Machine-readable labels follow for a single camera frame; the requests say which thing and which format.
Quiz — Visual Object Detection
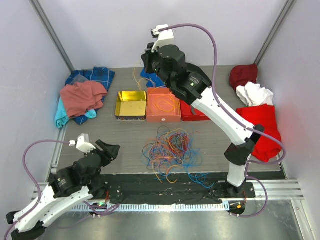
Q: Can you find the yellow wire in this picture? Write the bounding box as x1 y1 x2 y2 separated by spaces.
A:
132 58 180 115

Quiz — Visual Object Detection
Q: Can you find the coloured wires pile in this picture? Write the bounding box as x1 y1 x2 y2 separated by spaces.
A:
139 126 217 189

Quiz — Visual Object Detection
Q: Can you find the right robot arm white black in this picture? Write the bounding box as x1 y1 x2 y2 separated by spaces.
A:
141 42 264 198

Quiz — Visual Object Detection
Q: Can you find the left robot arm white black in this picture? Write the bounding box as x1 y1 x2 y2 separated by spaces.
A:
4 136 121 240

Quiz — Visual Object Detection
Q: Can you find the salmon pink box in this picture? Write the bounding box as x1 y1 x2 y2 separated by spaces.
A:
146 87 181 123

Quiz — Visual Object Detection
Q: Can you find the gold tin box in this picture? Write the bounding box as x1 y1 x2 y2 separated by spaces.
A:
114 91 147 121

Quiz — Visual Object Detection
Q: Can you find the red box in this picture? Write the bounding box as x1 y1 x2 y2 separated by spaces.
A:
180 100 210 122

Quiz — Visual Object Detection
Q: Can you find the cyan cloth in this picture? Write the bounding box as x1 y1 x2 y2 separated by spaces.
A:
54 98 97 129

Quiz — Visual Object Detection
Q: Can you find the salmon pink shirt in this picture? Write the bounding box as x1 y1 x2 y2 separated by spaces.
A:
60 81 108 118

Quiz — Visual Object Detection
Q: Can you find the dark red cloth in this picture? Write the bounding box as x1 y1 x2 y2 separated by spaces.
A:
229 64 258 91

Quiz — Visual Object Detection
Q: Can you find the white cloth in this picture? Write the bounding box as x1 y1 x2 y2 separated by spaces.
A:
236 82 274 107

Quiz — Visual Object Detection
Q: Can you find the bright red cloth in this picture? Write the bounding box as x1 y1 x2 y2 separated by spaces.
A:
236 104 282 163

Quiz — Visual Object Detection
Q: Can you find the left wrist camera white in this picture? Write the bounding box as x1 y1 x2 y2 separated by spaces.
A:
68 133 96 154

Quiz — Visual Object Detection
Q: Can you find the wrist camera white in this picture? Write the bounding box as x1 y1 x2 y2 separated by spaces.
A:
150 24 174 53
68 133 96 154

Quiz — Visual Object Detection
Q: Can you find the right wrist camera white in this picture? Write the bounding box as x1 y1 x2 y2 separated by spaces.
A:
150 24 174 53

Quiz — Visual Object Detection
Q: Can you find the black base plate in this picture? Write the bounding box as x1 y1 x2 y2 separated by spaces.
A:
93 172 256 205

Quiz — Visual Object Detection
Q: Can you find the white cable duct rail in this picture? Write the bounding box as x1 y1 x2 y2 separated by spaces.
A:
67 201 230 213

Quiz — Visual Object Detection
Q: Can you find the left aluminium corner post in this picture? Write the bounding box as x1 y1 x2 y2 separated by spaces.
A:
29 0 75 72

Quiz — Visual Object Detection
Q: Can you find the aluminium corner post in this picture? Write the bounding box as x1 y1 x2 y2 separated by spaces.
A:
254 0 297 66
29 0 75 72

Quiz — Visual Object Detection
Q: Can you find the right aluminium corner post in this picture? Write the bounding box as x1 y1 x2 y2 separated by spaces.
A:
254 0 297 66

